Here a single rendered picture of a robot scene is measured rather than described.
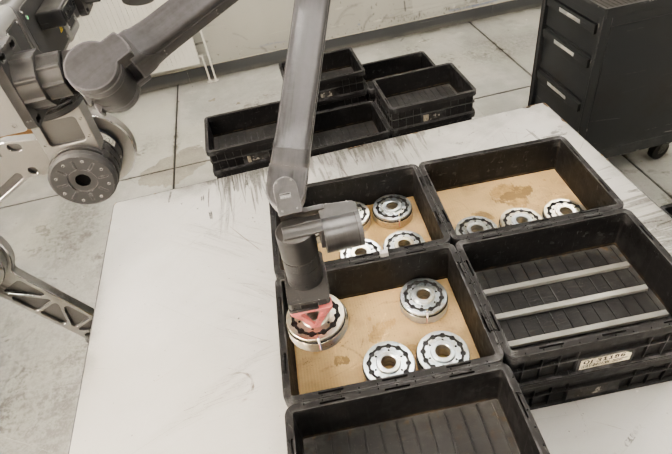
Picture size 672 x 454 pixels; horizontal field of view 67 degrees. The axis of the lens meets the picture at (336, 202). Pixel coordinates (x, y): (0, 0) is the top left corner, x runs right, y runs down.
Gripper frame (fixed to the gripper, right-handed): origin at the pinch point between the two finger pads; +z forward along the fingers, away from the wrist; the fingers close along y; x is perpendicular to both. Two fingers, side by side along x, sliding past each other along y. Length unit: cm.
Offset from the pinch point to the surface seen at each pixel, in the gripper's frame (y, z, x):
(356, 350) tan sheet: 5.9, 22.7, -6.4
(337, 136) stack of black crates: 154, 67, -20
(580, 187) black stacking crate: 37, 18, -70
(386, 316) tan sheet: 12.7, 22.6, -14.4
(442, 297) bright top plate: 12.6, 19.6, -26.9
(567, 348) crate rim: -8.5, 12.8, -42.8
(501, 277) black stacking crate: 17, 22, -42
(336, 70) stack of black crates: 201, 55, -28
